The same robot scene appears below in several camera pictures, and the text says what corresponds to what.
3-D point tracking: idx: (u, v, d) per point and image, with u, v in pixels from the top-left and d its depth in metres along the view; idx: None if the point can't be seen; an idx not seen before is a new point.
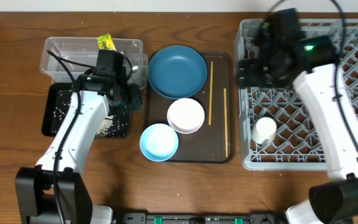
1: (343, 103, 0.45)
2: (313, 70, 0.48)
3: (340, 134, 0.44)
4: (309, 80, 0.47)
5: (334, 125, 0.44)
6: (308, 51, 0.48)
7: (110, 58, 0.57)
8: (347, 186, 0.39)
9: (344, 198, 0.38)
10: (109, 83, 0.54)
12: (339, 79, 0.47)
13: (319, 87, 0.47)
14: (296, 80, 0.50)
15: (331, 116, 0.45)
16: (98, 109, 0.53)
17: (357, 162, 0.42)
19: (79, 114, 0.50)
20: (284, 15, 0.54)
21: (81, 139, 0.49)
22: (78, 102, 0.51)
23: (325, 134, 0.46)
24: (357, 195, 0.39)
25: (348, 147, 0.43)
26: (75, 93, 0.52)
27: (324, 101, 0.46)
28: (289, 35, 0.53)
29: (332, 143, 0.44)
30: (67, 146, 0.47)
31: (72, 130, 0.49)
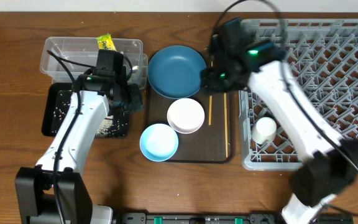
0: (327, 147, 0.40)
1: (294, 91, 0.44)
2: (260, 70, 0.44)
3: (298, 121, 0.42)
4: (261, 80, 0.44)
5: (290, 112, 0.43)
6: (254, 55, 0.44)
7: (111, 58, 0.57)
8: (315, 162, 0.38)
9: (314, 174, 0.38)
10: (109, 83, 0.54)
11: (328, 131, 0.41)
12: (287, 72, 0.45)
13: (271, 82, 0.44)
14: (251, 84, 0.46)
15: (287, 107, 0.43)
16: (98, 110, 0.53)
17: (319, 139, 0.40)
19: (79, 115, 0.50)
20: (229, 25, 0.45)
21: (81, 140, 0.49)
22: (78, 102, 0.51)
23: (286, 122, 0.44)
24: (327, 170, 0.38)
25: (308, 129, 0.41)
26: (75, 93, 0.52)
27: (276, 94, 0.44)
28: (237, 45, 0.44)
29: (294, 131, 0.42)
30: (67, 146, 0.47)
31: (72, 130, 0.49)
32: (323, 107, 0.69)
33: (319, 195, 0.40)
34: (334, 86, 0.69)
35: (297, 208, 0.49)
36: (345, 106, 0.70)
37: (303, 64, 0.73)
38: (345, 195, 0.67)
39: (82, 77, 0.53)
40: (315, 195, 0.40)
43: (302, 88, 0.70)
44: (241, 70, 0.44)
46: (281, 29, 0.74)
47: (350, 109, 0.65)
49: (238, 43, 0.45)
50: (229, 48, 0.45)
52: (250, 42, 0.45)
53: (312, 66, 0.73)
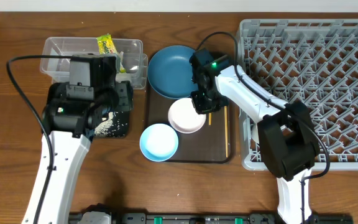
0: (275, 110, 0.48)
1: (247, 80, 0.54)
2: (219, 74, 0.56)
3: (250, 99, 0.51)
4: (220, 79, 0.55)
5: (244, 95, 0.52)
6: (214, 66, 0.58)
7: (87, 70, 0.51)
8: (266, 124, 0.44)
9: (266, 134, 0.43)
10: (83, 110, 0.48)
11: (275, 99, 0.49)
12: (239, 70, 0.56)
13: (228, 78, 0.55)
14: (217, 87, 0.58)
15: (242, 93, 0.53)
16: (76, 156, 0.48)
17: (266, 107, 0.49)
19: (53, 170, 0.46)
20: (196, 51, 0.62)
21: (58, 203, 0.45)
22: (50, 154, 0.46)
23: (243, 104, 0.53)
24: (276, 129, 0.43)
25: (258, 101, 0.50)
26: (44, 135, 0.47)
27: (233, 85, 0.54)
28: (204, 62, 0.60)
29: (249, 108, 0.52)
30: (43, 214, 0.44)
31: (48, 188, 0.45)
32: (323, 107, 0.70)
33: (282, 157, 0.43)
34: (334, 86, 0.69)
35: (285, 199, 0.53)
36: (345, 106, 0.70)
37: (303, 64, 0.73)
38: (345, 195, 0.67)
39: (55, 105, 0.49)
40: (278, 157, 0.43)
43: (302, 88, 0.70)
44: (209, 79, 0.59)
46: (281, 29, 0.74)
47: (350, 109, 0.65)
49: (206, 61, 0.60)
50: (197, 67, 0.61)
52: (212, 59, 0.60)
53: (312, 66, 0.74)
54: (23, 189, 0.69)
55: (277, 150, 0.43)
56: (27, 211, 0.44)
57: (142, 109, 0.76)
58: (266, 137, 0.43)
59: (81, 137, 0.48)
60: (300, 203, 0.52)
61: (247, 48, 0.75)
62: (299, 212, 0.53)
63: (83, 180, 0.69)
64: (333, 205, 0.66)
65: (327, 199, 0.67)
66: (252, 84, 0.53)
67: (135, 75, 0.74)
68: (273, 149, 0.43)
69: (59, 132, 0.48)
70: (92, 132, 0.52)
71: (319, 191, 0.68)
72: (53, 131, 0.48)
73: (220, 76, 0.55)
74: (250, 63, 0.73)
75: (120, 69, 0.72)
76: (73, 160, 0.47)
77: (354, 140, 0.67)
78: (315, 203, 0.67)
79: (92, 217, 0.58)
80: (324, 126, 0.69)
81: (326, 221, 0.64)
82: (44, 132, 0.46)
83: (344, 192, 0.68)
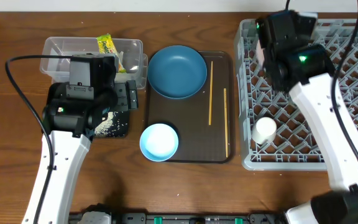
0: None
1: (342, 114, 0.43)
2: (307, 82, 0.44)
3: (339, 140, 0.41)
4: (307, 93, 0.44)
5: (333, 134, 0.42)
6: (301, 62, 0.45)
7: (87, 70, 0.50)
8: (351, 196, 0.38)
9: (348, 207, 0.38)
10: (83, 110, 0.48)
11: None
12: (336, 90, 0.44)
13: (319, 99, 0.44)
14: (293, 90, 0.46)
15: (333, 126, 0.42)
16: (76, 156, 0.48)
17: None
19: (53, 170, 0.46)
20: (276, 20, 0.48)
21: (59, 204, 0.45)
22: (50, 154, 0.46)
23: (324, 143, 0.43)
24: None
25: (349, 158, 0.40)
26: (44, 135, 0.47)
27: (321, 113, 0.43)
28: (283, 43, 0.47)
29: (331, 155, 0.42)
30: (43, 216, 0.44)
31: (48, 189, 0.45)
32: None
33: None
34: None
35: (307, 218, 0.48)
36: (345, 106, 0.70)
37: None
38: None
39: (55, 105, 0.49)
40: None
43: None
44: (286, 74, 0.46)
46: None
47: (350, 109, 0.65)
49: (284, 40, 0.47)
50: (273, 43, 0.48)
52: (294, 42, 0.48)
53: None
54: (23, 189, 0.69)
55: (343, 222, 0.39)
56: (27, 211, 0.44)
57: (142, 109, 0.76)
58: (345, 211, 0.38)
59: (81, 137, 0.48)
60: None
61: (247, 48, 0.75)
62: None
63: (84, 180, 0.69)
64: None
65: None
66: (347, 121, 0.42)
67: (135, 75, 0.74)
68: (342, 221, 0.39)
69: (59, 132, 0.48)
70: (92, 131, 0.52)
71: (319, 190, 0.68)
72: (54, 130, 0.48)
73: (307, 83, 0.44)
74: (250, 63, 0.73)
75: (120, 69, 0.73)
76: (73, 159, 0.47)
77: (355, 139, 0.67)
78: None
79: (91, 217, 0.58)
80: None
81: None
82: (44, 132, 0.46)
83: None
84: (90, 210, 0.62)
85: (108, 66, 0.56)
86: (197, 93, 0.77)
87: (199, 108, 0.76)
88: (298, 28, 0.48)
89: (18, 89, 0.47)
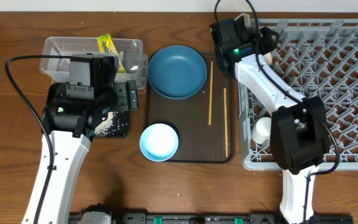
0: (291, 102, 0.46)
1: (266, 70, 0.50)
2: (240, 61, 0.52)
3: (267, 86, 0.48)
4: (240, 65, 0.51)
5: (262, 84, 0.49)
6: (237, 55, 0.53)
7: (87, 68, 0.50)
8: (280, 113, 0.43)
9: (279, 125, 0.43)
10: (83, 110, 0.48)
11: (293, 91, 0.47)
12: (260, 56, 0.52)
13: (249, 64, 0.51)
14: (236, 74, 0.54)
15: (262, 82, 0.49)
16: (76, 156, 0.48)
17: (284, 98, 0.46)
19: (53, 170, 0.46)
20: (222, 24, 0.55)
21: (60, 204, 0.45)
22: (50, 154, 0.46)
23: (260, 93, 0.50)
24: (290, 122, 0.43)
25: (276, 93, 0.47)
26: (44, 135, 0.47)
27: (252, 74, 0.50)
28: (227, 42, 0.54)
29: (266, 98, 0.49)
30: (44, 216, 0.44)
31: (48, 189, 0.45)
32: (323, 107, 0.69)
33: (292, 149, 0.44)
34: (334, 86, 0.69)
35: (288, 195, 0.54)
36: (345, 106, 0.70)
37: (303, 64, 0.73)
38: (345, 195, 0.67)
39: (55, 105, 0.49)
40: (288, 150, 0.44)
43: (302, 88, 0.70)
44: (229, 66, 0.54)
46: (281, 29, 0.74)
47: (350, 109, 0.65)
49: (228, 40, 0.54)
50: (219, 43, 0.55)
52: (237, 39, 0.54)
53: (312, 66, 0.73)
54: (23, 189, 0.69)
55: (288, 142, 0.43)
56: (27, 211, 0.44)
57: (142, 109, 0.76)
58: (279, 127, 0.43)
59: (81, 137, 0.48)
60: (303, 201, 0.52)
61: None
62: (301, 210, 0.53)
63: (84, 180, 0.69)
64: (333, 205, 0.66)
65: (327, 199, 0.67)
66: (273, 74, 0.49)
67: (135, 75, 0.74)
68: (284, 139, 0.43)
69: (59, 132, 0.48)
70: (92, 131, 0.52)
71: (319, 190, 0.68)
72: (54, 130, 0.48)
73: (241, 63, 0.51)
74: None
75: (120, 69, 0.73)
76: (73, 160, 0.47)
77: (354, 140, 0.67)
78: (315, 203, 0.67)
79: (91, 217, 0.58)
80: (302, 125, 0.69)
81: (325, 221, 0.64)
82: (44, 133, 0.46)
83: (345, 193, 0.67)
84: (91, 210, 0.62)
85: (108, 67, 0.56)
86: (197, 93, 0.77)
87: (199, 108, 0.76)
88: (238, 28, 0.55)
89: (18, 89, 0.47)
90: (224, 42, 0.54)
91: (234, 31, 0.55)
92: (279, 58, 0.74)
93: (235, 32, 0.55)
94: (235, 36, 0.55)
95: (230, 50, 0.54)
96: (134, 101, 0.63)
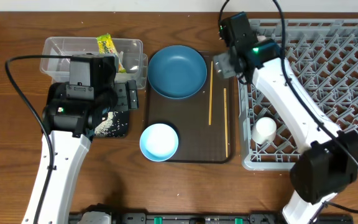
0: (325, 138, 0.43)
1: (294, 87, 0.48)
2: (262, 65, 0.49)
3: (297, 109, 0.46)
4: (263, 73, 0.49)
5: (291, 105, 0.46)
6: (256, 53, 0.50)
7: (87, 68, 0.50)
8: (312, 152, 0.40)
9: (312, 166, 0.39)
10: (83, 110, 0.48)
11: (326, 122, 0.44)
12: (287, 70, 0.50)
13: (274, 74, 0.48)
14: (253, 78, 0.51)
15: (291, 101, 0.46)
16: (76, 156, 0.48)
17: (317, 130, 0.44)
19: (53, 170, 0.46)
20: (235, 19, 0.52)
21: (60, 204, 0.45)
22: (50, 154, 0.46)
23: (286, 114, 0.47)
24: (323, 162, 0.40)
25: (307, 121, 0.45)
26: (44, 135, 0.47)
27: (278, 89, 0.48)
28: (241, 39, 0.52)
29: (293, 122, 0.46)
30: (43, 216, 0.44)
31: (48, 189, 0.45)
32: (323, 107, 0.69)
33: (319, 187, 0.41)
34: (334, 86, 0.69)
35: (297, 206, 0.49)
36: (345, 106, 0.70)
37: (303, 64, 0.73)
38: (345, 195, 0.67)
39: (55, 105, 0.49)
40: (315, 188, 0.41)
43: (302, 88, 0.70)
44: (245, 65, 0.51)
46: (281, 29, 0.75)
47: (350, 109, 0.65)
49: (243, 38, 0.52)
50: (234, 42, 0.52)
52: (252, 37, 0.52)
53: (312, 66, 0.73)
54: (23, 189, 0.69)
55: (317, 180, 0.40)
56: (27, 211, 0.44)
57: (142, 109, 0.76)
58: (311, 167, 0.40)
59: (81, 137, 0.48)
60: (311, 215, 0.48)
61: None
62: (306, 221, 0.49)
63: (84, 180, 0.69)
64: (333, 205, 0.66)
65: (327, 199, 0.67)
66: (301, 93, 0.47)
67: (135, 75, 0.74)
68: (313, 177, 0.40)
69: (59, 132, 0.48)
70: (92, 131, 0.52)
71: None
72: (54, 130, 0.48)
73: (264, 70, 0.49)
74: None
75: (120, 69, 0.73)
76: (73, 159, 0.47)
77: None
78: None
79: (91, 217, 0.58)
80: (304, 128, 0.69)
81: (325, 221, 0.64)
82: (44, 133, 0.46)
83: (345, 192, 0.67)
84: (90, 210, 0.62)
85: (109, 67, 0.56)
86: (197, 93, 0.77)
87: (199, 108, 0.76)
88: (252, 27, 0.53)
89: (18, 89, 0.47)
90: (239, 39, 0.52)
91: (249, 29, 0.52)
92: None
93: (250, 30, 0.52)
94: (251, 33, 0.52)
95: (247, 48, 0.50)
96: (134, 101, 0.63)
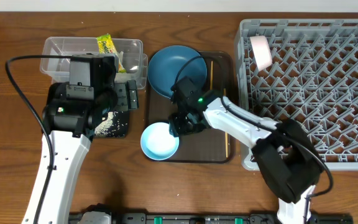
0: (266, 132, 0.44)
1: (234, 109, 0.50)
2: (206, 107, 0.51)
3: (238, 124, 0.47)
4: (209, 114, 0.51)
5: (234, 124, 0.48)
6: (201, 102, 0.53)
7: (87, 68, 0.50)
8: (259, 148, 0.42)
9: (261, 159, 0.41)
10: (83, 110, 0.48)
11: (265, 122, 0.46)
12: (225, 99, 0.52)
13: (214, 109, 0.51)
14: (207, 121, 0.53)
15: (233, 121, 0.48)
16: (76, 156, 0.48)
17: (257, 130, 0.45)
19: (53, 170, 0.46)
20: (179, 82, 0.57)
21: (60, 204, 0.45)
22: (50, 154, 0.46)
23: (236, 134, 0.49)
24: (271, 152, 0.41)
25: (248, 127, 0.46)
26: (44, 135, 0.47)
27: (221, 118, 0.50)
28: (190, 96, 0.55)
29: (242, 137, 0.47)
30: (44, 217, 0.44)
31: (48, 189, 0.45)
32: (322, 107, 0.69)
33: (286, 178, 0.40)
34: (334, 86, 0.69)
35: (286, 207, 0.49)
36: (345, 106, 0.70)
37: (303, 64, 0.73)
38: (345, 194, 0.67)
39: (55, 105, 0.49)
40: (282, 180, 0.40)
43: (302, 88, 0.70)
44: (197, 117, 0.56)
46: (281, 29, 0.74)
47: (350, 109, 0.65)
49: (191, 95, 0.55)
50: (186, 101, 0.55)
52: (199, 90, 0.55)
53: (312, 66, 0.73)
54: (23, 189, 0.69)
55: (278, 173, 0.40)
56: (27, 211, 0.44)
57: (142, 109, 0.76)
58: (262, 162, 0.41)
59: (81, 137, 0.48)
60: (302, 212, 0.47)
61: (247, 48, 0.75)
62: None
63: (83, 180, 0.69)
64: (333, 205, 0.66)
65: (327, 199, 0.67)
66: (241, 112, 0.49)
67: (135, 75, 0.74)
68: (273, 172, 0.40)
69: (59, 132, 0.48)
70: (92, 131, 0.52)
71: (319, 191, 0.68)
72: (54, 130, 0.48)
73: (208, 111, 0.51)
74: (250, 64, 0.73)
75: (120, 69, 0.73)
76: (73, 159, 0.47)
77: (354, 140, 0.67)
78: (315, 203, 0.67)
79: (91, 217, 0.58)
80: (306, 127, 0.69)
81: (325, 221, 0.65)
82: (44, 132, 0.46)
83: (345, 193, 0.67)
84: (91, 210, 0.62)
85: (109, 67, 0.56)
86: None
87: None
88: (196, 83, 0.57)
89: (18, 89, 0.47)
90: (188, 97, 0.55)
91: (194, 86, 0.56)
92: (278, 58, 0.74)
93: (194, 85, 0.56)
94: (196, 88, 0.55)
95: (194, 102, 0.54)
96: (134, 100, 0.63)
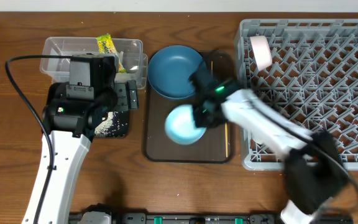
0: (296, 141, 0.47)
1: (259, 105, 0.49)
2: (227, 100, 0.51)
3: (266, 125, 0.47)
4: (230, 106, 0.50)
5: (260, 123, 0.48)
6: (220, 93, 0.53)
7: (87, 68, 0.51)
8: (293, 159, 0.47)
9: (293, 170, 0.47)
10: (83, 110, 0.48)
11: (293, 127, 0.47)
12: (249, 93, 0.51)
13: (238, 103, 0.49)
14: (225, 112, 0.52)
15: (258, 119, 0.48)
16: (76, 156, 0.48)
17: (288, 137, 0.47)
19: (53, 170, 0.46)
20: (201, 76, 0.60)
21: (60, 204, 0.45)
22: (50, 154, 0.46)
23: (261, 134, 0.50)
24: (306, 166, 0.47)
25: (278, 131, 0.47)
26: (44, 135, 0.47)
27: (245, 113, 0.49)
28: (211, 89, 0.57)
29: (269, 137, 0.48)
30: (44, 217, 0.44)
31: (48, 189, 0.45)
32: (323, 107, 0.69)
33: (310, 190, 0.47)
34: (334, 86, 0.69)
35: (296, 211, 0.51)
36: (345, 106, 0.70)
37: (303, 64, 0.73)
38: (345, 194, 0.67)
39: (55, 105, 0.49)
40: (307, 190, 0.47)
43: (302, 88, 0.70)
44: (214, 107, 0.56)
46: (281, 29, 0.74)
47: (350, 109, 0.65)
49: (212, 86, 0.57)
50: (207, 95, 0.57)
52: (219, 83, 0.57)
53: (312, 66, 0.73)
54: (23, 189, 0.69)
55: (304, 184, 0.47)
56: (27, 211, 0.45)
57: (142, 109, 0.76)
58: (293, 172, 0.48)
59: (81, 137, 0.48)
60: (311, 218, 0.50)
61: (247, 48, 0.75)
62: None
63: (83, 180, 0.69)
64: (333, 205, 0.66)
65: None
66: (266, 109, 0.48)
67: (135, 75, 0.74)
68: (299, 183, 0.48)
69: (59, 132, 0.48)
70: (93, 131, 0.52)
71: None
72: (54, 130, 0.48)
73: (230, 104, 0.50)
74: (250, 63, 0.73)
75: (120, 69, 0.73)
76: (73, 159, 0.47)
77: (354, 140, 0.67)
78: None
79: (91, 217, 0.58)
80: (306, 127, 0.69)
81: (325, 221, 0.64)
82: (44, 132, 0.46)
83: (345, 193, 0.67)
84: (91, 210, 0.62)
85: (109, 67, 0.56)
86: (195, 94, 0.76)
87: None
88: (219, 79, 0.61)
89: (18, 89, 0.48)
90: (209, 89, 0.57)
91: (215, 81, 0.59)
92: (278, 58, 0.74)
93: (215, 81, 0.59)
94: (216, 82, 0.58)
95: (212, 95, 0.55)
96: (133, 100, 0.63)
